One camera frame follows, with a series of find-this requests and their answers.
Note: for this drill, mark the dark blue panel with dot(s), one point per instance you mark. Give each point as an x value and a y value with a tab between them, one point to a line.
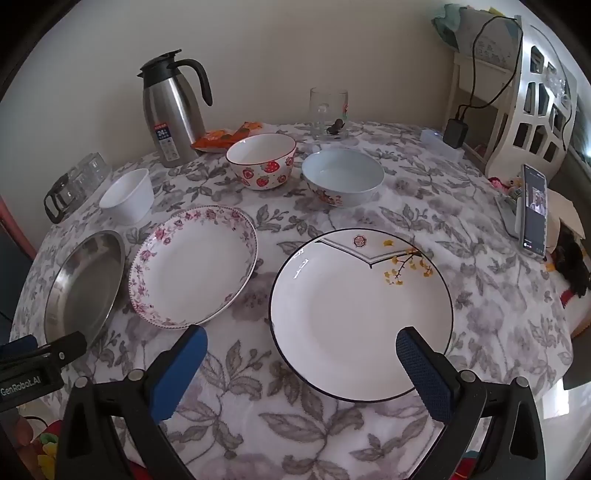
11	277

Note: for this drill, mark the black charger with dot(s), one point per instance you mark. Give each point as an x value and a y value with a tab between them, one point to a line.
455	134

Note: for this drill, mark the grey floral tablecloth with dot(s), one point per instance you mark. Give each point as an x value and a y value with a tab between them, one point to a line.
286	443

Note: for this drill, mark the clear glass cup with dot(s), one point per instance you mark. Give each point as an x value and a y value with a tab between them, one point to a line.
77	175
96	165

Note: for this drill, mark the white plate yellow flower branch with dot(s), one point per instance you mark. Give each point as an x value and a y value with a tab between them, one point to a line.
351	314

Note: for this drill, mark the white power strip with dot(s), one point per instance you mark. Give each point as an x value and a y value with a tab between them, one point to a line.
431	138

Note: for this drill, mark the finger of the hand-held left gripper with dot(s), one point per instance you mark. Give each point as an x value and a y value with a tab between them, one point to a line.
69	346
18	345

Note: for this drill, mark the light blue bowl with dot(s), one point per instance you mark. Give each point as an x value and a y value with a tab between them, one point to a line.
344	177

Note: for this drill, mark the smartphone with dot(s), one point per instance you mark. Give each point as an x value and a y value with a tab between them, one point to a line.
533	212

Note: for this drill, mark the pink small toys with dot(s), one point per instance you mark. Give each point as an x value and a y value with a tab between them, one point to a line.
505	184

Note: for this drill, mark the grey phone stand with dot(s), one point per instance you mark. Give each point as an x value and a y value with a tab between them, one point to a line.
510	212

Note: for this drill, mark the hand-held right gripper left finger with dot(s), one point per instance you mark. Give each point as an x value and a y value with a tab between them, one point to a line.
184	369

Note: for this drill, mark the stainless steel thermos jug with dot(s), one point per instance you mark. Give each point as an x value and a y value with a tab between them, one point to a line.
171	106

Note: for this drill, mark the white cutout chair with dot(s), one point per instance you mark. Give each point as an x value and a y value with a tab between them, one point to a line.
521	92

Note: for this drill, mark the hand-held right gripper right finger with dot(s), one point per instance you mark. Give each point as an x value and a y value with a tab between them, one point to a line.
425	378

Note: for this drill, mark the stainless steel plate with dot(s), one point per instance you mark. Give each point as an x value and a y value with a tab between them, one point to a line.
83	286

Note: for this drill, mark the dark cloth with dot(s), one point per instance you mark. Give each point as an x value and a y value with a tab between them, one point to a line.
572	263

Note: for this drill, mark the teal cloth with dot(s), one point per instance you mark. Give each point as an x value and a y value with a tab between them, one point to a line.
445	23

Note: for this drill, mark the dark dried fruit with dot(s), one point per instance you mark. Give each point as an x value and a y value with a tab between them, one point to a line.
336	126

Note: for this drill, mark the person's left hand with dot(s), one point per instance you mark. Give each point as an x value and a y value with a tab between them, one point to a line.
21	429

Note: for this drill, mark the strawberry print bowl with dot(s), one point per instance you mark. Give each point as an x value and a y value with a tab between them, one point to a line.
263	173

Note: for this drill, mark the pink red board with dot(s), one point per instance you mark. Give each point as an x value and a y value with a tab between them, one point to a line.
14	221

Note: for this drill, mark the white patterned bag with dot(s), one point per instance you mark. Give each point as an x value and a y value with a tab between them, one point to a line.
496	41

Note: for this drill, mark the small white bowl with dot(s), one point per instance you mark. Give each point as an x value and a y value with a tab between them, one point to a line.
127	198

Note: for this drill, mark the clear glass mug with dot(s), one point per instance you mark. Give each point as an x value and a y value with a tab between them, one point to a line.
323	108

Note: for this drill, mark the pink floral rim plate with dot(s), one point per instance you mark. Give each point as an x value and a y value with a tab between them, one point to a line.
194	267

